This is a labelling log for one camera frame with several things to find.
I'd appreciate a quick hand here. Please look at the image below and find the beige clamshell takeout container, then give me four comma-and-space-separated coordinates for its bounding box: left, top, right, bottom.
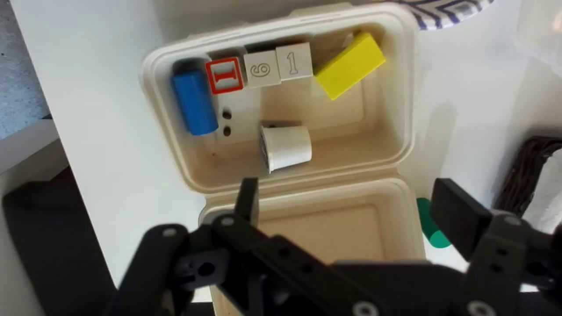
139, 2, 429, 316

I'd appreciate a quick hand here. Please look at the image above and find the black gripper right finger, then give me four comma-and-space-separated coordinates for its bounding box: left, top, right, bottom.
431, 176, 562, 316

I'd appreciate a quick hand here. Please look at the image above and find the white k-cup coffee pod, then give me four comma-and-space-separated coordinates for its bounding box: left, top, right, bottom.
258, 122, 315, 174

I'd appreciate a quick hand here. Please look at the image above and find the wooden block number one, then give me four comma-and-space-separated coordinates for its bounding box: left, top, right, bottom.
274, 41, 315, 83

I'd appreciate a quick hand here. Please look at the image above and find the green cylinder block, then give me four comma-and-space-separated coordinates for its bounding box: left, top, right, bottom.
416, 197, 453, 251

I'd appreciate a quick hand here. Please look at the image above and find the red letter wooden block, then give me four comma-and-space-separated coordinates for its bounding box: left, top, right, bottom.
204, 57, 246, 97

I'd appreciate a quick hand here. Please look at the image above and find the blue cylinder block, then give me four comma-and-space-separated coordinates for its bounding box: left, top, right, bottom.
171, 60, 220, 139

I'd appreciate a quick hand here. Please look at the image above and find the dark sofa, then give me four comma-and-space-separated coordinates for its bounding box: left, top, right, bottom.
0, 174, 120, 316

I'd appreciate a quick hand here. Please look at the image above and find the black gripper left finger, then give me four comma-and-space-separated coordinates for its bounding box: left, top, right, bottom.
107, 176, 383, 316

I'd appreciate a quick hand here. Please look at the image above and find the yellow rectangular block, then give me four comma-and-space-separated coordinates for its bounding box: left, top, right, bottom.
313, 32, 388, 102

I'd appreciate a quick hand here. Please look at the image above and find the blue white patterned paper bowl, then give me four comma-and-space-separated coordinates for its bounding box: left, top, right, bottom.
401, 0, 497, 32

